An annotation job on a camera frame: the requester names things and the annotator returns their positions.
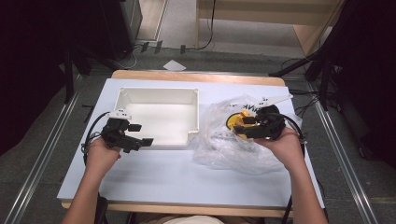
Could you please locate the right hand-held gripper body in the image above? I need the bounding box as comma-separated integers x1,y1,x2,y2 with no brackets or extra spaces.
248,93,294,141

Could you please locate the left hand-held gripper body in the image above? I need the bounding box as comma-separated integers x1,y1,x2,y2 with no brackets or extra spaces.
101,108,143,154

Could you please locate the yellow round toy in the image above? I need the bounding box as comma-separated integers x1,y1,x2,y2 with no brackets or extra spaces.
225,108,260,141

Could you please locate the clear plastic bag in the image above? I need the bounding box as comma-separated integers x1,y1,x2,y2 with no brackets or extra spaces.
191,94,304,175

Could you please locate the person's right hand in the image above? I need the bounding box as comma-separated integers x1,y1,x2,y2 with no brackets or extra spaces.
253,126,305,174

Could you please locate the person's left hand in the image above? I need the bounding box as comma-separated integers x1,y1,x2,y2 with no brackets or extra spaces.
85,136,122,177

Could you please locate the white plastic box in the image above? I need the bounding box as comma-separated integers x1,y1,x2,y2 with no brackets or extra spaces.
114,87,201,147

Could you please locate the white paper sheet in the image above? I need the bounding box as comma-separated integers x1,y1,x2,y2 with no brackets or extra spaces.
163,59,188,72

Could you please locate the black metal stand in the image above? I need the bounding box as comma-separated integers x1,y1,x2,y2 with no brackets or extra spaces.
268,46,332,112
62,46,78,105

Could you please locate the black table leg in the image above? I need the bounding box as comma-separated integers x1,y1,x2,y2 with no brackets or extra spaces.
280,195,294,224
93,194,109,224

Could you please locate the person's lap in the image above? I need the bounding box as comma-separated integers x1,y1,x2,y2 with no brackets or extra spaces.
146,213,250,224

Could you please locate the dark cabinet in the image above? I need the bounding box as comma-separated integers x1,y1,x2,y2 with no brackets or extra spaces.
99,0,144,62

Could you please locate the light wooden shelf unit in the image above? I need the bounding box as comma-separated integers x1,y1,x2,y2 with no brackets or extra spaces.
194,0,347,58

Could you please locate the black curtain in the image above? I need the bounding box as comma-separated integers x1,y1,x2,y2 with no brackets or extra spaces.
317,0,396,171
0,0,125,157

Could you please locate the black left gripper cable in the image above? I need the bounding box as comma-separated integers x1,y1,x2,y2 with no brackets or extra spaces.
81,111,110,166

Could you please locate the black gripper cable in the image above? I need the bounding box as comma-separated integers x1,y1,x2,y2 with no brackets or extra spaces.
81,111,110,166
275,112,308,157

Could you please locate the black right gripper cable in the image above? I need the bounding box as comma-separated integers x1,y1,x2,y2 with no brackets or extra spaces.
275,112,308,157

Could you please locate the bundle of black floor cables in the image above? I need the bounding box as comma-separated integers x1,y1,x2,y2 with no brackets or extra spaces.
279,57,323,118

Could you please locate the metal floor rail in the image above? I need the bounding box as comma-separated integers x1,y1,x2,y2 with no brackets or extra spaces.
312,92,380,224
2,90,82,224

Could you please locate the black floor cable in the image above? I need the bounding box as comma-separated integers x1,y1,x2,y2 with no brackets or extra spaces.
186,0,218,51

